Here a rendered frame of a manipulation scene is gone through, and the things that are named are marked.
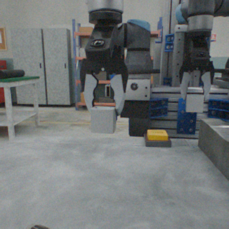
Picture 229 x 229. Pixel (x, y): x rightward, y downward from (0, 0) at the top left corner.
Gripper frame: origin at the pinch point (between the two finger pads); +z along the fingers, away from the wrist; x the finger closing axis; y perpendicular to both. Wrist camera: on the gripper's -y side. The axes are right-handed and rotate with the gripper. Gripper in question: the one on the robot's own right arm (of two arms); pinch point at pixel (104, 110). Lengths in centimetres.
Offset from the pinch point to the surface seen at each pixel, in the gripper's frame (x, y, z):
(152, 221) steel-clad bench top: -11.2, -15.2, 14.9
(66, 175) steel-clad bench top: 8.4, -2.8, 15.0
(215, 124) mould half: -27.6, 16.3, 6.0
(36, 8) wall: 295, 527, -156
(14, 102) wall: 379, 520, 88
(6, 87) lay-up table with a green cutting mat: 186, 225, 17
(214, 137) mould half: -26.3, 10.7, 8.2
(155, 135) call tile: -11.6, 21.0, 11.5
